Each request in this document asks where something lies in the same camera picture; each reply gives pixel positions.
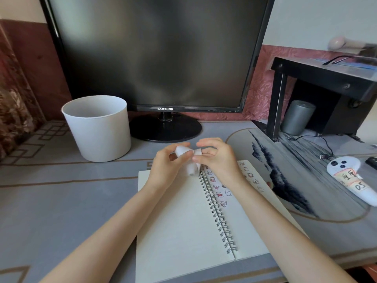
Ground person's right hand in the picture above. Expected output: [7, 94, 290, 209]
[192, 137, 247, 189]

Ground person's left hand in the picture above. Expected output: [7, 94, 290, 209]
[146, 141, 196, 193]

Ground white sticker strip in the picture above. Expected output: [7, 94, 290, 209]
[174, 145, 204, 177]

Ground cream spiral notebook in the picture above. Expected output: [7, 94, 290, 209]
[135, 160, 308, 283]

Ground person's left forearm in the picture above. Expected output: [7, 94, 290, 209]
[38, 185, 165, 283]

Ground person's right forearm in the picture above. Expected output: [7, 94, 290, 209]
[232, 178, 357, 283]

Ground white plastic waste bin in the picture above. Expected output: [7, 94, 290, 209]
[61, 96, 132, 162]

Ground grey cylindrical speaker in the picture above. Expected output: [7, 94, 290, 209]
[280, 100, 316, 136]

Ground grey patterned desk mat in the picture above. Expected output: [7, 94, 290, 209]
[0, 120, 377, 283]

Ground black computer monitor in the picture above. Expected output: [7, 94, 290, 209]
[38, 0, 276, 143]

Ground white labelled VR controller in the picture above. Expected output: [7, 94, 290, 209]
[326, 156, 377, 207]

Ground brown floral curtain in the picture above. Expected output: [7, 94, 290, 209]
[0, 23, 45, 160]

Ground white paper sheets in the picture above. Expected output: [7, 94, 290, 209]
[309, 57, 377, 72]

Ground black shelf frame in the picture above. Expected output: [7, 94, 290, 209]
[253, 55, 377, 142]

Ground black cable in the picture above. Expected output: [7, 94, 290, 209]
[287, 134, 333, 158]

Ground black wire frame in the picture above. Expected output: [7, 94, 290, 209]
[322, 55, 354, 66]

